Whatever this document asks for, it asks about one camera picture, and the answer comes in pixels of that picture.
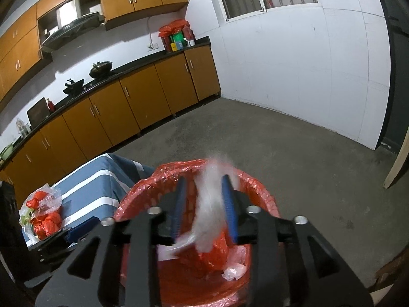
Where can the upper wooden cabinets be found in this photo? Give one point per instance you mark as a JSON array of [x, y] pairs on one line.
[[28, 42]]

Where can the clear jar on counter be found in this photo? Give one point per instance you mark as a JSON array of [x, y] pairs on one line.
[[22, 128]]

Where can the green plastic bag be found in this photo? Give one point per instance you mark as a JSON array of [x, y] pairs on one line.
[[25, 215]]

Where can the green basin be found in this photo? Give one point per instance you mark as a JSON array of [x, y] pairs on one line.
[[6, 152]]

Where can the dark cutting board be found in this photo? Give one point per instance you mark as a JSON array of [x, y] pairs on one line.
[[37, 113]]

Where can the red lined trash basket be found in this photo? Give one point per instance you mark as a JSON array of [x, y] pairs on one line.
[[216, 274]]

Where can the small red plastic bag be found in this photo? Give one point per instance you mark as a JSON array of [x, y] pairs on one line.
[[46, 219]]

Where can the red bottle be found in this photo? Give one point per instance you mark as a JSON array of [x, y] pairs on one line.
[[50, 105]]

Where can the blue striped tablecloth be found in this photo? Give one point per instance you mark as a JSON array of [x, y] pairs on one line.
[[96, 188]]

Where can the black lidded wok right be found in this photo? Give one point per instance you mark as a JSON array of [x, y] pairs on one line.
[[100, 70]]

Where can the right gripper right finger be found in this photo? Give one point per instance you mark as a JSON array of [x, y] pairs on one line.
[[291, 262]]

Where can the clear bubble wrap bag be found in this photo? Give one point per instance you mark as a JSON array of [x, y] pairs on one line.
[[27, 230]]

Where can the black wok left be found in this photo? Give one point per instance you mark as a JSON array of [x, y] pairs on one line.
[[73, 88]]

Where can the steel range hood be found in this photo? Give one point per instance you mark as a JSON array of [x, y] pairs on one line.
[[62, 25]]

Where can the white plastic bag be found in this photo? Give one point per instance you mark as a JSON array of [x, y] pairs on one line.
[[210, 218]]

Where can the lower wooden cabinets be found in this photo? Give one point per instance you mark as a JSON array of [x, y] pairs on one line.
[[110, 113]]

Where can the wooden chair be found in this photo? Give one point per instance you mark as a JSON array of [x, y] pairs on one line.
[[391, 285]]

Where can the red bag with bottles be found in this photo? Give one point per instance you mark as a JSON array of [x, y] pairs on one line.
[[177, 35]]

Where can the wooden cabinets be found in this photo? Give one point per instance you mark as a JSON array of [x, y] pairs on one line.
[[28, 42], [110, 113]]

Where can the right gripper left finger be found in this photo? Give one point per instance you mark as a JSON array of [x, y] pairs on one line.
[[116, 263]]

